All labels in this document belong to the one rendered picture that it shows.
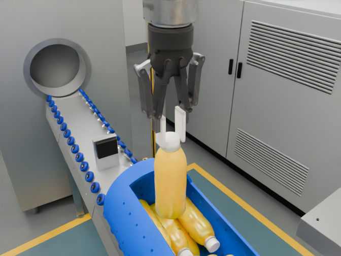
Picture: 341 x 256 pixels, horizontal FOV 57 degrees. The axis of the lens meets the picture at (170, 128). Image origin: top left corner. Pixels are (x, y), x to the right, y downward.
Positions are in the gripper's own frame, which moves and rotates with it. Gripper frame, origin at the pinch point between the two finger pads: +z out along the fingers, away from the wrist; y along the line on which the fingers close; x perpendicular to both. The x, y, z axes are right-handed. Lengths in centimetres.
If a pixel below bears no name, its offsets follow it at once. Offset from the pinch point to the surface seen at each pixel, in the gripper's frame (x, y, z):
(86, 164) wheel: -62, 5, 51
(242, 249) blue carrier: 8.9, -17.1, 38.6
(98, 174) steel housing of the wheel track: -60, 1, 56
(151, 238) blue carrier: 1.2, 5.6, 28.1
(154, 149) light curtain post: -77, -35, 66
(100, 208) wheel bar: -40, 7, 55
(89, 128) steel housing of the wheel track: -99, -8, 56
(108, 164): -62, -5, 54
